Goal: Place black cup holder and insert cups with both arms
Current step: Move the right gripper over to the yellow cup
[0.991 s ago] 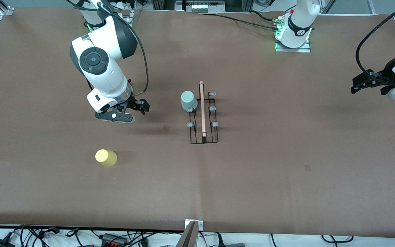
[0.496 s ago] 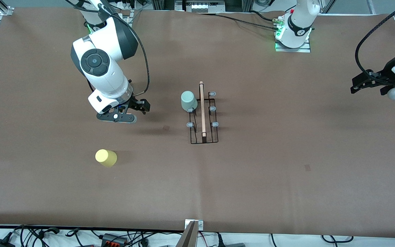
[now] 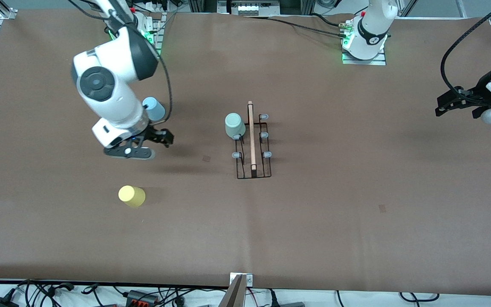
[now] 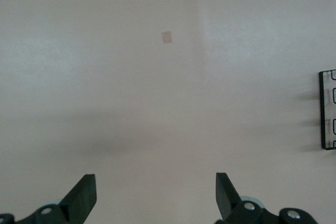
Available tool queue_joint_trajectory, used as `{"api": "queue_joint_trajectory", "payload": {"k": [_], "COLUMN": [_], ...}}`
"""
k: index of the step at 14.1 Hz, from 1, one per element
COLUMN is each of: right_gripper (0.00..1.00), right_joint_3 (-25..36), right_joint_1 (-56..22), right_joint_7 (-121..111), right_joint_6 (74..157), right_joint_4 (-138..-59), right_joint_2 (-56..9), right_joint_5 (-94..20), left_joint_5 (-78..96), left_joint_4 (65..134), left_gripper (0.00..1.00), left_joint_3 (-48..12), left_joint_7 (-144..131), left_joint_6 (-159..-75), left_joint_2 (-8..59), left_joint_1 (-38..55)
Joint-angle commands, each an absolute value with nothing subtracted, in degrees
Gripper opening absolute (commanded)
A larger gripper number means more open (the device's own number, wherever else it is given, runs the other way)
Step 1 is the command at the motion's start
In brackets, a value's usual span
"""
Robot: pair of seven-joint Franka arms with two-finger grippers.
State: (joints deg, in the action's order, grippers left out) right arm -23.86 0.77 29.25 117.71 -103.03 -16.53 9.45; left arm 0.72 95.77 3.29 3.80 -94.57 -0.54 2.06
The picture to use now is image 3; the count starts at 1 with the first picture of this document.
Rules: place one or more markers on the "grey camera stand post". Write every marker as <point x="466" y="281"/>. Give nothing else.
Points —
<point x="233" y="296"/>

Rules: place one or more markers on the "black power adapter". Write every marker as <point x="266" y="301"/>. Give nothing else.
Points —
<point x="0" y="302"/>

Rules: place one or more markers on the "grey socket box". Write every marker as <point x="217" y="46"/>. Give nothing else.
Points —
<point x="254" y="7"/>

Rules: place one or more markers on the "black orange connector block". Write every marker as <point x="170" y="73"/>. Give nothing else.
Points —
<point x="142" y="297"/>

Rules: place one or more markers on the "yellow plastic cup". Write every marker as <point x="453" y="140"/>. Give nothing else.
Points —
<point x="131" y="196"/>

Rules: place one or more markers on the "light blue plastic cup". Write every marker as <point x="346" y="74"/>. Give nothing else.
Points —
<point x="157" y="111"/>

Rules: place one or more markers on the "brown table cover sheet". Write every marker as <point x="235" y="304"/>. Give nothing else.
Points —
<point x="245" y="230"/>

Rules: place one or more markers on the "mint green plastic cup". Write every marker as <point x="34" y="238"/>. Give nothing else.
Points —
<point x="235" y="125"/>

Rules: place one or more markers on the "white power strip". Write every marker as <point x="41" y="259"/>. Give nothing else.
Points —
<point x="156" y="6"/>

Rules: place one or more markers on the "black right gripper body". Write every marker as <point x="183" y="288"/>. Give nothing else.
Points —
<point x="154" y="135"/>

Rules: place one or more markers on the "black plug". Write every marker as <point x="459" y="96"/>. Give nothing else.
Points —
<point x="273" y="298"/>

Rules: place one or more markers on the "white metal bracket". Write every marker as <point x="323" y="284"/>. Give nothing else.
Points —
<point x="249" y="279"/>

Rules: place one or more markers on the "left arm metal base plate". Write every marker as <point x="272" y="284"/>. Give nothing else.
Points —
<point x="377" y="62"/>

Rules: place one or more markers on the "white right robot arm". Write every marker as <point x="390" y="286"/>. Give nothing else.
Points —
<point x="113" y="98"/>

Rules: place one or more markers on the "flat grey box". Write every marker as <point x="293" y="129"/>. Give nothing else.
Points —
<point x="292" y="304"/>

